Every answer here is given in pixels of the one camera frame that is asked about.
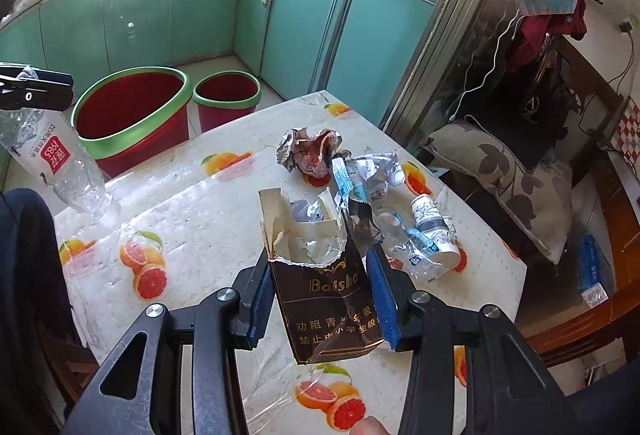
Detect small red bucket green rim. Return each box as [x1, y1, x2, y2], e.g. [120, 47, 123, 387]
[192, 71, 263, 134]

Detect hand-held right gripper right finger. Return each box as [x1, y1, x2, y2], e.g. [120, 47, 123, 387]
[365, 245, 582, 435]

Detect clear plastic wrapper blue print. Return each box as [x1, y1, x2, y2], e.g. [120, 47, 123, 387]
[372, 210, 451, 287]

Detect aluminium sliding door frame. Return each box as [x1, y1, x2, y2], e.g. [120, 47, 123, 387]
[384, 0, 507, 142]

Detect person's dark trousers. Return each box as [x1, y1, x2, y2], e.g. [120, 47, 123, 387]
[0, 187, 72, 367]

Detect torn brown cigarette carton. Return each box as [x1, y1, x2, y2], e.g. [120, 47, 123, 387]
[257, 187, 389, 366]

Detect clear plastic bottle red label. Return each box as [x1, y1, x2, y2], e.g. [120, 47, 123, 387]
[0, 107, 122, 229]

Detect blue white wrapper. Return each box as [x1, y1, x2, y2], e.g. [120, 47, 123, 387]
[332, 152, 406, 216]

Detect wooden bench frame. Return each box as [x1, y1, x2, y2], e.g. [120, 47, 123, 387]
[515, 35, 640, 367]

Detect dark red garment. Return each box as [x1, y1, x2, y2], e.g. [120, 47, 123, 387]
[515, 0, 589, 62]

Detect large red bucket green rim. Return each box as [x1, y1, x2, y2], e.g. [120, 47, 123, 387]
[70, 66, 194, 178]

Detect white printed paper cup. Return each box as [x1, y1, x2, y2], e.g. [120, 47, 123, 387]
[411, 194, 461, 274]

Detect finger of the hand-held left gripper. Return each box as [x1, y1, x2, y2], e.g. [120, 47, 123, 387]
[0, 62, 74, 112]

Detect white charging cable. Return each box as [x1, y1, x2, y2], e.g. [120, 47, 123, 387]
[447, 10, 524, 124]

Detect red white checkered board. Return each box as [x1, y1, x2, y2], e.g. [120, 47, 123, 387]
[612, 97, 640, 162]

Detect blue packet box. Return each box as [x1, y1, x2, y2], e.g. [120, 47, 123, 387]
[577, 232, 612, 312]

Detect fruit print tablecloth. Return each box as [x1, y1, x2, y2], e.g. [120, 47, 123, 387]
[52, 90, 529, 435]

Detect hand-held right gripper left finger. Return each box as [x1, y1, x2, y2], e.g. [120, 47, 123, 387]
[60, 259, 274, 435]

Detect silver foil wrapper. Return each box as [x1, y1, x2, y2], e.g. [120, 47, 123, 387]
[276, 127, 344, 188]

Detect floral beige pillow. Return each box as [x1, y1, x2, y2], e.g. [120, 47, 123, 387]
[421, 115, 574, 266]

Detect black power cable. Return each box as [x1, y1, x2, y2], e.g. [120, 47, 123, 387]
[577, 17, 640, 150]

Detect black cloth bag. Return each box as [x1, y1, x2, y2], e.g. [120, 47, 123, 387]
[465, 40, 567, 172]

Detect green kitchen cabinets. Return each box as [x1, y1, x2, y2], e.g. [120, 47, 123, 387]
[0, 0, 444, 116]

